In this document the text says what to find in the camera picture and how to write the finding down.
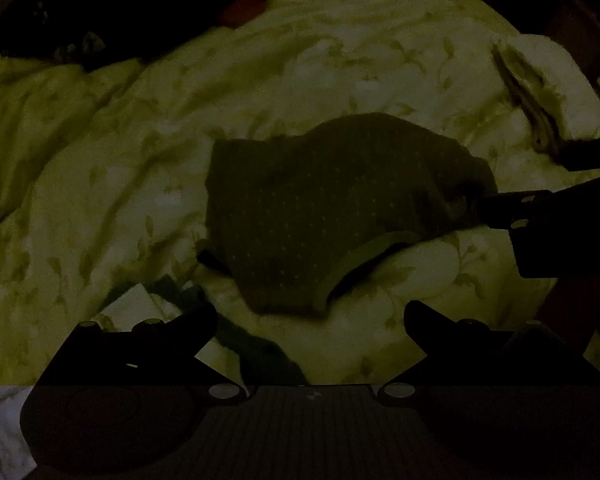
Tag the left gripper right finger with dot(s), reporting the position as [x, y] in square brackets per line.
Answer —
[440, 337]

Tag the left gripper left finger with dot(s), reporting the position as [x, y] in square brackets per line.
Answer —
[262, 363]

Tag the dark polka-dot garment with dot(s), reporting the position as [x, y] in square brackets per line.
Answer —
[297, 221]

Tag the small red object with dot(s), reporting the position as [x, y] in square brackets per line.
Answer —
[242, 12]

